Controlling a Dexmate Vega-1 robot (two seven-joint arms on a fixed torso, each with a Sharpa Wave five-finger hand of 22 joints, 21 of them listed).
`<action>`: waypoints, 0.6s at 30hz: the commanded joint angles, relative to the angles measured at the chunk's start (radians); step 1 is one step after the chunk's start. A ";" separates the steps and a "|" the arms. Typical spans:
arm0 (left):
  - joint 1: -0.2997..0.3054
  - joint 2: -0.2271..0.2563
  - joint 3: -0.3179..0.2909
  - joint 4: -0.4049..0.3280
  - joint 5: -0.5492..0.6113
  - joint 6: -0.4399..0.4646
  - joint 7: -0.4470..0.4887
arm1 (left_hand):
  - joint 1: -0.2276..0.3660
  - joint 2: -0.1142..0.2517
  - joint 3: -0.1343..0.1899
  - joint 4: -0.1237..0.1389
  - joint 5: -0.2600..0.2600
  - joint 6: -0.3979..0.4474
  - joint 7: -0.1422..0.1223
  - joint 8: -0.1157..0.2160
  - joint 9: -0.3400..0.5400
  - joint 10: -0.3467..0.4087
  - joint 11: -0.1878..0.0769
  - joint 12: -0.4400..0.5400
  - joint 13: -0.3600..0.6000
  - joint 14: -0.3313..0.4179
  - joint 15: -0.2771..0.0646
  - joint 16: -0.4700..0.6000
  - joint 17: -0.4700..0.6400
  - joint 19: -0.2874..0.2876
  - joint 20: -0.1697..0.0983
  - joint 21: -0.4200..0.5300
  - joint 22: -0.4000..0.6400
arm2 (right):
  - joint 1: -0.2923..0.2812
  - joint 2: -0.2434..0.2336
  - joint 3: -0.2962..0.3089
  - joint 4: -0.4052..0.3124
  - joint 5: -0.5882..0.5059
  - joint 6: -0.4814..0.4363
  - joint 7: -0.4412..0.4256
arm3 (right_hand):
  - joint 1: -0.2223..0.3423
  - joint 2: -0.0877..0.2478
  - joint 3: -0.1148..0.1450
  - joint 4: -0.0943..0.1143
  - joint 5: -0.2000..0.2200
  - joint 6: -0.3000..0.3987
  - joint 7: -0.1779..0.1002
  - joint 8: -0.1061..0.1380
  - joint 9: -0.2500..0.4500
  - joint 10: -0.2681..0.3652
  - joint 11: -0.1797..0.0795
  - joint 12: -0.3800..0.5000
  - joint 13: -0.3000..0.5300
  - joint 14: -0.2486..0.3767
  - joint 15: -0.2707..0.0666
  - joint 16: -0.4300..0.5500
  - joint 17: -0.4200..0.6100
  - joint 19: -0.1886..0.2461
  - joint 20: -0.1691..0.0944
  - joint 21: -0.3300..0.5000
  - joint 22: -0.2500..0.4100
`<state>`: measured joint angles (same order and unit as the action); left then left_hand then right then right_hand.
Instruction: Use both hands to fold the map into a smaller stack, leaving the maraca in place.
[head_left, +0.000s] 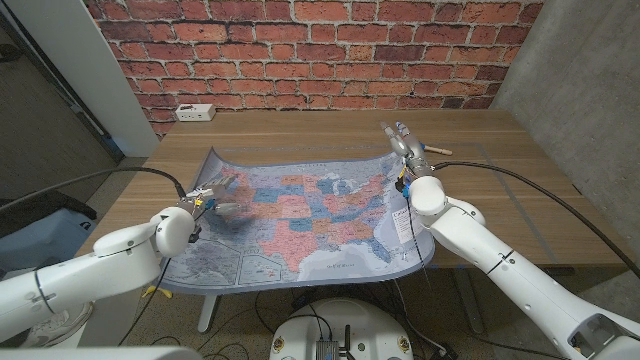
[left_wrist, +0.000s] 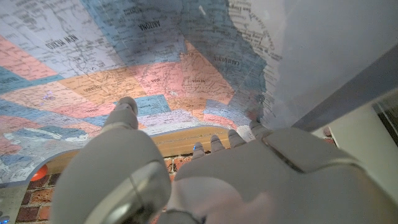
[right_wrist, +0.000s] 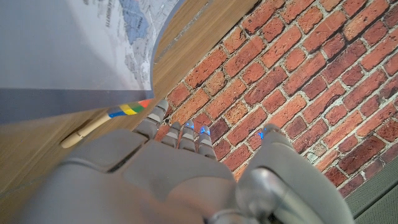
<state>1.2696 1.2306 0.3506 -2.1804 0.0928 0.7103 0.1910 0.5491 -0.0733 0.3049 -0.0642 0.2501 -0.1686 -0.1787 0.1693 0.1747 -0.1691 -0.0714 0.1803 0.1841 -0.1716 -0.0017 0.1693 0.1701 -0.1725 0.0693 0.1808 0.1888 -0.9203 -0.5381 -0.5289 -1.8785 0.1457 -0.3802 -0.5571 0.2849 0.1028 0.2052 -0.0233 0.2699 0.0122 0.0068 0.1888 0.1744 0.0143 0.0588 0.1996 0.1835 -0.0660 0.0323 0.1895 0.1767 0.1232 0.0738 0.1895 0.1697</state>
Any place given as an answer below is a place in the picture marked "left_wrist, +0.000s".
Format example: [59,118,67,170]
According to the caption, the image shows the red brick printed backdrop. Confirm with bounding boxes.
[15,127,336,224]

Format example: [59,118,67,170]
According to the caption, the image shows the printed United States map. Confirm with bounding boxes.
[0,0,398,186]

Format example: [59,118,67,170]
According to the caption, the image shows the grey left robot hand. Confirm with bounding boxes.
[49,96,398,224]

